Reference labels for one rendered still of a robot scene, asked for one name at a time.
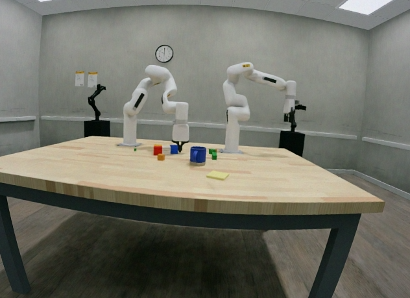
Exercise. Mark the red cube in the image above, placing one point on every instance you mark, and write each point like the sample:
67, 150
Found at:
157, 150

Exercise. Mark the blue cube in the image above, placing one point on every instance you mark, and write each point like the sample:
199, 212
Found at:
174, 149

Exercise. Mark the pale yellow square tile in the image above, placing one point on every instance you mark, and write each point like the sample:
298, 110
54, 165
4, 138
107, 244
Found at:
217, 175

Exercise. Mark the dark blue mug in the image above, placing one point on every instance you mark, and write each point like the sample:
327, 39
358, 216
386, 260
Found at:
197, 156

